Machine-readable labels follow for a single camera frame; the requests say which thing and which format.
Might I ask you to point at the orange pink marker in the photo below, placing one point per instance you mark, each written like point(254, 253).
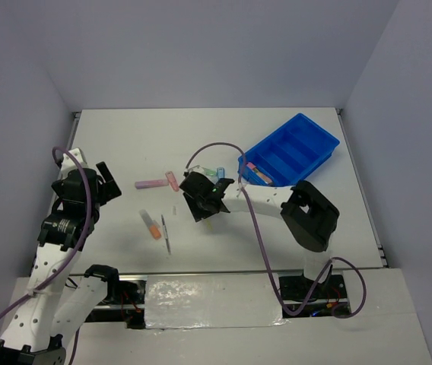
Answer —
point(268, 181)

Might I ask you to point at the silver taped front panel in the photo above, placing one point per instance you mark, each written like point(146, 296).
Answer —
point(211, 301)

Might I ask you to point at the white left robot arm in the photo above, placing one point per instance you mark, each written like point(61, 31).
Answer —
point(43, 326)

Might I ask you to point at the blue correction tape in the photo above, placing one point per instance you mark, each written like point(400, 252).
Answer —
point(220, 173)

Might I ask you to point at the thin ballpoint pen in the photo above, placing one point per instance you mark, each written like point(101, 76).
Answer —
point(165, 233)

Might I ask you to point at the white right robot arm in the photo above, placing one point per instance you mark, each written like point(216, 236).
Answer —
point(309, 216)

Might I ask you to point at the orange highlighter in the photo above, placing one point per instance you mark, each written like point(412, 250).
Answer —
point(150, 224)

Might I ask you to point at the blue divided plastic tray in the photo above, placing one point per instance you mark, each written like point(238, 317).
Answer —
point(291, 153)

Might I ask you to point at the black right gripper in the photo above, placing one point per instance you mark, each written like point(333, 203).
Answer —
point(198, 213)

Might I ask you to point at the green correction tape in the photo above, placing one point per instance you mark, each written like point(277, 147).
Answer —
point(203, 170)

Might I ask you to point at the purple pink highlighter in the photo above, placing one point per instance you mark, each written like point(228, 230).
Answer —
point(149, 184)

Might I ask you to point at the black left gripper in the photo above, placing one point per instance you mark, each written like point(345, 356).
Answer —
point(109, 190)

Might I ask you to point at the pink correction tape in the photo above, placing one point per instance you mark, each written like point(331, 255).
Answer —
point(171, 178)

